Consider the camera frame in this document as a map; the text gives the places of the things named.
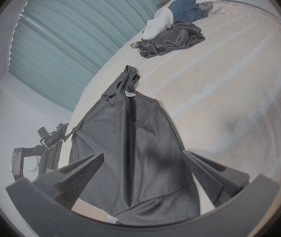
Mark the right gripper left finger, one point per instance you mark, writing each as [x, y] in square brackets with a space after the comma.
[73, 179]

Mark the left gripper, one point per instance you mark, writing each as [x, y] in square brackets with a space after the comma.
[55, 138]

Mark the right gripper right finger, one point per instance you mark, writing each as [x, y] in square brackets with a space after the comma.
[217, 181]

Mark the black T-shirt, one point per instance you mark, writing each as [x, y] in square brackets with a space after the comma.
[135, 144]

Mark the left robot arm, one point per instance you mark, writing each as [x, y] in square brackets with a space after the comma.
[31, 150]

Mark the bed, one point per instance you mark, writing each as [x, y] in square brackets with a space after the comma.
[217, 70]

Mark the pile of clothes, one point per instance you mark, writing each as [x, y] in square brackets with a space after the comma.
[160, 23]

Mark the blue-green curtain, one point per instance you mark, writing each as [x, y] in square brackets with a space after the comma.
[44, 70]
[86, 16]

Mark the black satin garment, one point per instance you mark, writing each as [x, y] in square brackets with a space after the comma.
[170, 38]

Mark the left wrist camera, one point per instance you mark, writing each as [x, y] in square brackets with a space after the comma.
[43, 132]

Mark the white round wall fixture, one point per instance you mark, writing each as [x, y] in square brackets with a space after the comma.
[33, 165]

